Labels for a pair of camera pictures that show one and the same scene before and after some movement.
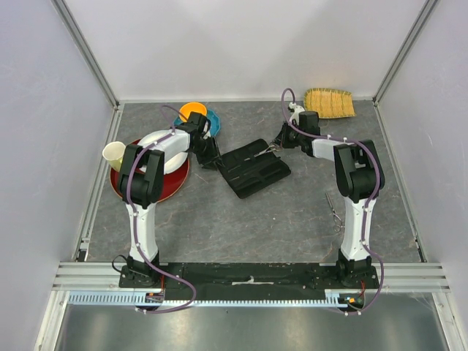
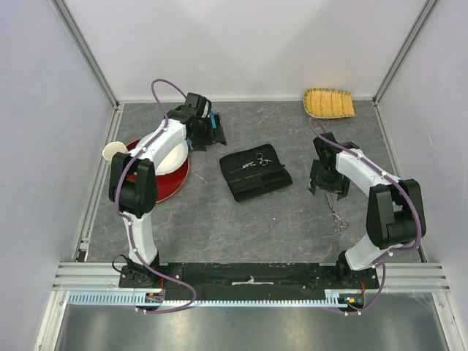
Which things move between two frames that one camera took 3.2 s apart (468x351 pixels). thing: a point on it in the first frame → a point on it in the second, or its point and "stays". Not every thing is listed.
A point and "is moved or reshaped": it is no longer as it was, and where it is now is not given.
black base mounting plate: [249, 281] stays
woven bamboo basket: [329, 102] stays
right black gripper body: [290, 137] → [328, 179]
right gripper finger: [278, 140] → [314, 178]
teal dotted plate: [214, 122] stays
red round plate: [173, 182] stays
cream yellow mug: [113, 152] stays
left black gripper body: [207, 152] → [202, 138]
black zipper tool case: [252, 167] is moved or reshaped
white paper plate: [172, 166] stays
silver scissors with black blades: [269, 149] → [260, 161]
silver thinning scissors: [340, 223] stays
